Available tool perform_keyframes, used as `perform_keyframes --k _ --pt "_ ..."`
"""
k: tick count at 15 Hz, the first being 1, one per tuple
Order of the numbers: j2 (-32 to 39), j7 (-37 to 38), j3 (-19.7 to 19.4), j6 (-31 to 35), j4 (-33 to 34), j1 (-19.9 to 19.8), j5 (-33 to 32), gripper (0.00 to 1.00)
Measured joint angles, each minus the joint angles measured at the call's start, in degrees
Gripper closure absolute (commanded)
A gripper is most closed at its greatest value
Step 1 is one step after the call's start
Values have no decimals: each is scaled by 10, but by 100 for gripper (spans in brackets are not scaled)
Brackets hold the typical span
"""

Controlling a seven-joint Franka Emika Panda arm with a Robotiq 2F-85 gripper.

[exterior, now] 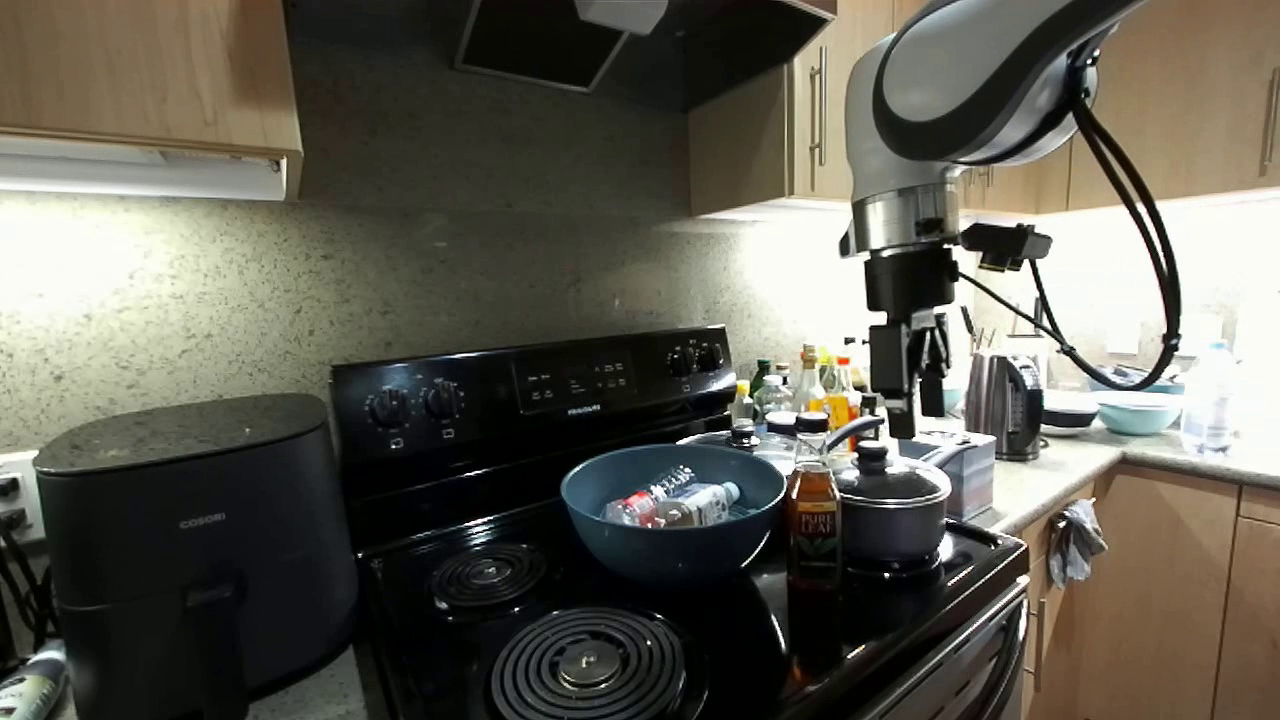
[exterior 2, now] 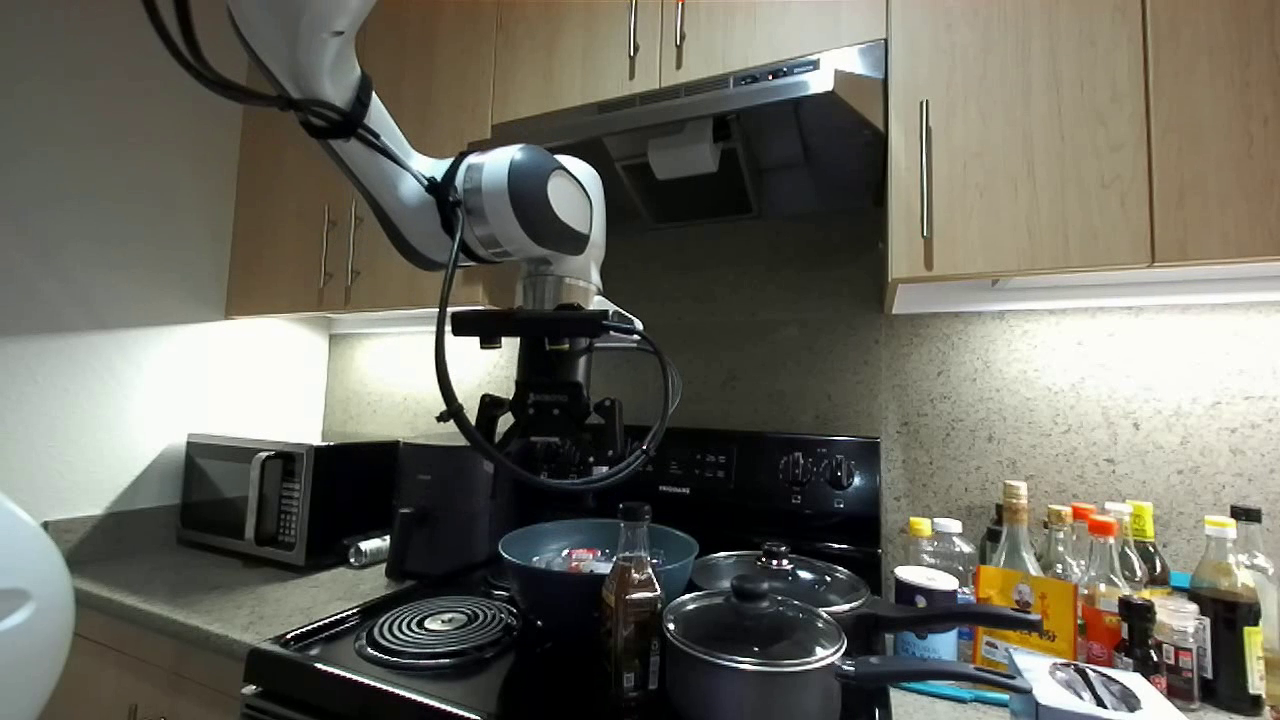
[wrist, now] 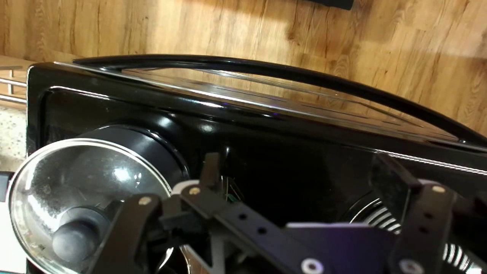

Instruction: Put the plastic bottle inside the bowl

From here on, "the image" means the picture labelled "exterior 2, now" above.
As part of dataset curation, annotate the glass lid black knob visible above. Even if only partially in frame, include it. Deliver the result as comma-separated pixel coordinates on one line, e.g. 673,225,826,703
661,571,854,676

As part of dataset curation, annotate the wooden base cabinet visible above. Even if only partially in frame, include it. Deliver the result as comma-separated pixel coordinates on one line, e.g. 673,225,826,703
37,597,252,720

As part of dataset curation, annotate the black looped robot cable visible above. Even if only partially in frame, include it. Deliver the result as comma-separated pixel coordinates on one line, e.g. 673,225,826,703
434,225,679,497

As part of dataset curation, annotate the green bottle yellow cap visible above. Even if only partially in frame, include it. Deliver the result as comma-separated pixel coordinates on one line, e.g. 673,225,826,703
1125,498,1177,592

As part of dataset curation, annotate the white plastic container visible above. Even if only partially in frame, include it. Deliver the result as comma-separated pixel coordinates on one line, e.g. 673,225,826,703
1007,647,1189,720

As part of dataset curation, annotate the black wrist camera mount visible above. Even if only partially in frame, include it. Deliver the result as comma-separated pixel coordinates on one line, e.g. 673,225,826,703
449,301,648,357

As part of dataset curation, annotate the black coil burner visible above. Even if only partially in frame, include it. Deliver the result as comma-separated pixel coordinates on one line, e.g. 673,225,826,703
355,592,524,676

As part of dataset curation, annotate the black pot long handle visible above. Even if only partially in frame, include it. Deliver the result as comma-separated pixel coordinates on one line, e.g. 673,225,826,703
661,584,1037,720

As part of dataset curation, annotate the under-cabinet light strip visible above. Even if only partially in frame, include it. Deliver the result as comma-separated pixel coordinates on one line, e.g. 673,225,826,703
888,260,1280,319

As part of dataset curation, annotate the small bottle yellow cap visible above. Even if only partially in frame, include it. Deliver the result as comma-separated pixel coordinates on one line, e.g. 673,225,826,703
896,512,939,571

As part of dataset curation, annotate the dark soy sauce bottle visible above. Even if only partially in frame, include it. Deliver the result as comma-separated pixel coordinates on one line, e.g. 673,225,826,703
1189,512,1267,720

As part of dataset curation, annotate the clear bottle white cap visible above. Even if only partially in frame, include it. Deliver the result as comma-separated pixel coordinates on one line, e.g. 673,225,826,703
930,515,981,592

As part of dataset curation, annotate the white round object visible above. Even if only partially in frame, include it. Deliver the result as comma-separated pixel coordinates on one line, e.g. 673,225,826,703
0,490,81,720

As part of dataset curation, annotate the teal flat item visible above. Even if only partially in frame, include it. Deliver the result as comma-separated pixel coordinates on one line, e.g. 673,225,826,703
896,676,1021,711

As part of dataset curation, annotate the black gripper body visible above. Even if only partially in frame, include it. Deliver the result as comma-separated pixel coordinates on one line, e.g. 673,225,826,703
491,334,621,452

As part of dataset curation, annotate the small jar red label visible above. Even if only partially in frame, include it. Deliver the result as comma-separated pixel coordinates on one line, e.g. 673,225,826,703
1150,592,1210,711

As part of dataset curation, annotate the tall bottle tan cap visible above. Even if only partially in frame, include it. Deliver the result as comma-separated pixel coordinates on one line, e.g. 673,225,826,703
991,476,1049,578

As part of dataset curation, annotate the blue bowl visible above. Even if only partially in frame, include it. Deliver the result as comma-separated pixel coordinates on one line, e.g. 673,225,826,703
491,515,704,647

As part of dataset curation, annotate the black electric stove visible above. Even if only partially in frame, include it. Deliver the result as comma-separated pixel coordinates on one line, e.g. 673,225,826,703
238,423,888,720

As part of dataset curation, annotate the black cable bundle on arm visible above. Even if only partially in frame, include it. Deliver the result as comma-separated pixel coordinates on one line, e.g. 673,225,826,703
136,0,380,144

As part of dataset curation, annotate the blue salt canister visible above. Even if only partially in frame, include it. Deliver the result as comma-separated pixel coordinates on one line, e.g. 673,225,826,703
888,558,970,662

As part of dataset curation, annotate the black air fryer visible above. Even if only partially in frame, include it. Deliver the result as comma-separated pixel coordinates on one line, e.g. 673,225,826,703
386,440,506,584

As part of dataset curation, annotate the brown liquid bottle black cap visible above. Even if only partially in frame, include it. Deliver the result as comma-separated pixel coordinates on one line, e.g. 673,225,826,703
598,497,667,711

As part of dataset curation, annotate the dark pot long handle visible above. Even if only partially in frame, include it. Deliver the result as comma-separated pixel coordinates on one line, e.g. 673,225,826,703
692,534,1049,647

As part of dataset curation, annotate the yellow food box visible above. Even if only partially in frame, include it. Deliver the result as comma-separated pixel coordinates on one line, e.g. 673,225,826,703
972,564,1082,680

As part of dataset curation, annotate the black microwave oven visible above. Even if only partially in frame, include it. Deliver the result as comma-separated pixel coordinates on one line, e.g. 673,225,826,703
177,431,401,576

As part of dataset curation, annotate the steel range hood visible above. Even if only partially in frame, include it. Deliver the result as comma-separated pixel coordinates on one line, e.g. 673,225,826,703
491,36,894,229

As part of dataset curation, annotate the sauce bottle orange cap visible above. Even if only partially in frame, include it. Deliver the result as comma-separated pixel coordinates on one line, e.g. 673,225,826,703
1077,515,1137,668

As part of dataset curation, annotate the small metal cylinder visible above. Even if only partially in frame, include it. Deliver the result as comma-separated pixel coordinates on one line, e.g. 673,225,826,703
345,531,398,571

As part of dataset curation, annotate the wooden wall cabinet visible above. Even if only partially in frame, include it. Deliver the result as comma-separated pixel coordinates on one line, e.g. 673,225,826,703
491,0,894,133
886,0,1156,283
1150,0,1280,266
226,0,500,319

